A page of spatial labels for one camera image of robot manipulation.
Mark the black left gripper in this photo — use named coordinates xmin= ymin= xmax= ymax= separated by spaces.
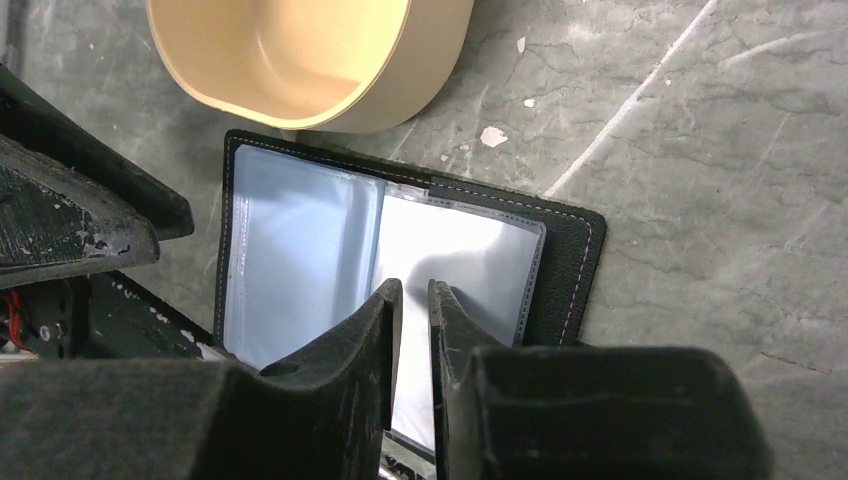
xmin=1 ymin=65 xmax=212 ymax=360

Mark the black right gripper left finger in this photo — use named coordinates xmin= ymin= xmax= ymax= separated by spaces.
xmin=1 ymin=279 xmax=403 ymax=479

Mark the beige oval tray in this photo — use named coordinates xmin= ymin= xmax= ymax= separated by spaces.
xmin=146 ymin=0 xmax=473 ymax=134

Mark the black leather card holder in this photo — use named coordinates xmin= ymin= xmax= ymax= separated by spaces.
xmin=214 ymin=130 xmax=607 ymax=455

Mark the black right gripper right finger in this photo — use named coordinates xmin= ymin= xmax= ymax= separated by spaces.
xmin=428 ymin=280 xmax=774 ymax=479

